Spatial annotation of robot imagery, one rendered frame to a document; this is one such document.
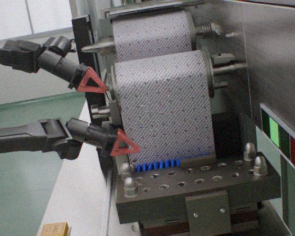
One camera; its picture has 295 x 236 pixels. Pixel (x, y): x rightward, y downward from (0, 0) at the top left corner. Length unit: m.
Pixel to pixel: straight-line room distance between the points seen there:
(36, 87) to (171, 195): 6.08
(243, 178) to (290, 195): 0.46
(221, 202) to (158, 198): 0.15
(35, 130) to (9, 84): 6.02
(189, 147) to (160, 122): 0.11
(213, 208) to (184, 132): 0.25
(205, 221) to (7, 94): 6.28
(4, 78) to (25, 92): 0.40
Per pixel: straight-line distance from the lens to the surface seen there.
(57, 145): 1.08
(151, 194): 1.02
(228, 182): 1.03
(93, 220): 1.22
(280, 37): 0.78
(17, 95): 7.09
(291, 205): 1.50
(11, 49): 1.21
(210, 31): 1.40
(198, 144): 1.17
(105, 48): 1.38
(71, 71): 1.18
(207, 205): 1.01
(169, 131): 1.15
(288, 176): 1.44
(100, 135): 1.13
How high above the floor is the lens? 1.50
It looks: 17 degrees down
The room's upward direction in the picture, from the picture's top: 9 degrees counter-clockwise
